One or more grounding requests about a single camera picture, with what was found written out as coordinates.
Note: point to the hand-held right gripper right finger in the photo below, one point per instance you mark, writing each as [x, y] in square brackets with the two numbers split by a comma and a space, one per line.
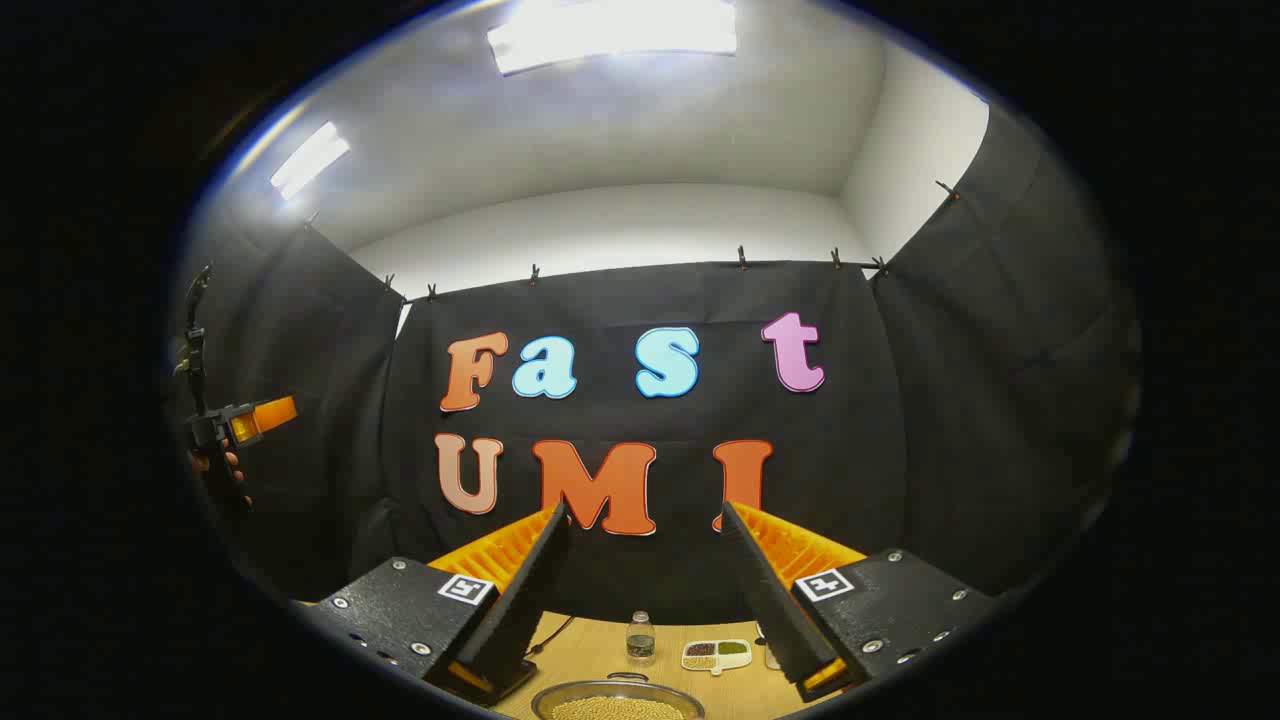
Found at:
[765, 590]

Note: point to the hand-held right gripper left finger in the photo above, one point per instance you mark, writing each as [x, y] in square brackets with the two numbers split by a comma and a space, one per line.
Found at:
[530, 585]

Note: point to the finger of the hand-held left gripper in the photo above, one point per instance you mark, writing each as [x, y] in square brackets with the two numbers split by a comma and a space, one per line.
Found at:
[268, 415]

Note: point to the pile of yellow soybeans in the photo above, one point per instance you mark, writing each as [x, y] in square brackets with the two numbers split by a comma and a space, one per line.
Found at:
[615, 711]

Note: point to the white divided bean tray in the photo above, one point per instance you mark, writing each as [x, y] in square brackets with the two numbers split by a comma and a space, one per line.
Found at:
[716, 656]

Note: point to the clear plastic water bottle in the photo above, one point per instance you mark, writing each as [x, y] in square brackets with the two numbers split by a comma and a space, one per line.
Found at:
[640, 640]

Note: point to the narrow ceiling light panel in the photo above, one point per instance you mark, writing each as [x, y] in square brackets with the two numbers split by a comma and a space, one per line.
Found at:
[310, 160]

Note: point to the row of black cloth clips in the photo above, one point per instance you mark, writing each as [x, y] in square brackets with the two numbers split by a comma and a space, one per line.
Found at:
[742, 258]

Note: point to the large ceiling light panel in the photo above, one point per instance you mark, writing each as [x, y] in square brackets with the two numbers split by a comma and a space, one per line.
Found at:
[610, 30]

